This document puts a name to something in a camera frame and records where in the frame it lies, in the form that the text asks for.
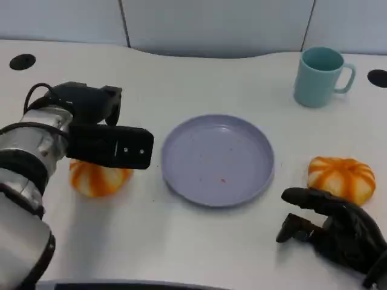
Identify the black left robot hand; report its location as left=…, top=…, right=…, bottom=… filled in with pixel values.
left=45, top=81, right=123, bottom=126

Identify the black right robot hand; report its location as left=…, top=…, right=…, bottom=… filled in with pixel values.
left=275, top=187, right=387, bottom=274

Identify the orange and white bread roll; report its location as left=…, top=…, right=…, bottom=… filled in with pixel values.
left=307, top=156, right=376, bottom=206
left=69, top=159, right=134, bottom=199

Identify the grey partition panel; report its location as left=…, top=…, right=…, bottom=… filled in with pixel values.
left=120, top=0, right=315, bottom=59
left=302, top=0, right=387, bottom=56
left=0, top=0, right=131, bottom=48

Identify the lilac plate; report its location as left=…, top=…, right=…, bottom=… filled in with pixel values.
left=161, top=114, right=275, bottom=208

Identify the pale green mug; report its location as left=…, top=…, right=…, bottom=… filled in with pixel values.
left=293, top=47, right=357, bottom=108

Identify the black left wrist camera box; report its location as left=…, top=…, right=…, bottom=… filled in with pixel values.
left=66, top=124, right=155, bottom=171

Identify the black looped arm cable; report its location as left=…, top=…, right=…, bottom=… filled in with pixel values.
left=23, top=82, right=62, bottom=115

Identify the black forearm cable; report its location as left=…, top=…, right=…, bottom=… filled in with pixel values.
left=0, top=121, right=71, bottom=140

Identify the black table cable hole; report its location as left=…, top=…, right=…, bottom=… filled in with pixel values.
left=368, top=69, right=387, bottom=88
left=8, top=54, right=36, bottom=71

